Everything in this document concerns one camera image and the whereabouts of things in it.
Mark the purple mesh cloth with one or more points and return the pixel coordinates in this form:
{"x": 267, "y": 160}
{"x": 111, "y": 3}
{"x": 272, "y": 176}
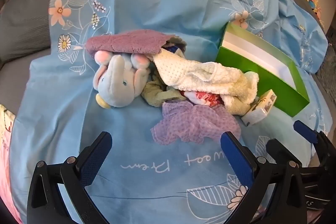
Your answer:
{"x": 183, "y": 121}

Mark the blue elephant plush toy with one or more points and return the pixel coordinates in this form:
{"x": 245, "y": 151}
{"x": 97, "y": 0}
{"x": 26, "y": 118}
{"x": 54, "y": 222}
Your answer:
{"x": 118, "y": 82}

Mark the green knitted cloth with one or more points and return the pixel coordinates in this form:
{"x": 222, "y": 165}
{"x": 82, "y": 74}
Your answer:
{"x": 155, "y": 91}

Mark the beige printed tissue packet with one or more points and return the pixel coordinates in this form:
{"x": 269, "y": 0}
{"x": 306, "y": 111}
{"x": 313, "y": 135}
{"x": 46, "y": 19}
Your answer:
{"x": 258, "y": 109}

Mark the red white floral cloth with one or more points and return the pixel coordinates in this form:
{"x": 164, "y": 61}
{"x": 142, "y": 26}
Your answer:
{"x": 204, "y": 98}

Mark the light blue floral bedsheet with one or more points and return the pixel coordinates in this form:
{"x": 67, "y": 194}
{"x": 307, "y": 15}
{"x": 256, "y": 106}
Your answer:
{"x": 157, "y": 3}

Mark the pink printed blanket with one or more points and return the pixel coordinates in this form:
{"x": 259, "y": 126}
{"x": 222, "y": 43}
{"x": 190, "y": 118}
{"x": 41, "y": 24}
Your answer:
{"x": 6, "y": 161}

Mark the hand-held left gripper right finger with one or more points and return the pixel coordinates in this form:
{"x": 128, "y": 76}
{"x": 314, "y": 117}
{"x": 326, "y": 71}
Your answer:
{"x": 236, "y": 158}

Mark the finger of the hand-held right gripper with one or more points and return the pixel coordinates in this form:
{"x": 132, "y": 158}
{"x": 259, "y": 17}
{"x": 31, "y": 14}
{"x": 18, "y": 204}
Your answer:
{"x": 278, "y": 149}
{"x": 304, "y": 132}

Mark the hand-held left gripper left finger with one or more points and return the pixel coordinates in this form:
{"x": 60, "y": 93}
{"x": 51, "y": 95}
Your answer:
{"x": 95, "y": 158}

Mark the green cardboard box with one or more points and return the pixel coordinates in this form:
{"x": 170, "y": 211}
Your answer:
{"x": 278, "y": 92}

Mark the cream waffle towel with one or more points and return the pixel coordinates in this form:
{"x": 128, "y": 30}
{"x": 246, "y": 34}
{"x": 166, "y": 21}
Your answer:
{"x": 189, "y": 71}

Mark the purple fleece towel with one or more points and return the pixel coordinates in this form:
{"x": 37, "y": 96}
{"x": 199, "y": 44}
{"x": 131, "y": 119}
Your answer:
{"x": 131, "y": 43}

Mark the grey sofa cushion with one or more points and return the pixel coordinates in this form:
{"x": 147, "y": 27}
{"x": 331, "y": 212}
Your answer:
{"x": 26, "y": 19}

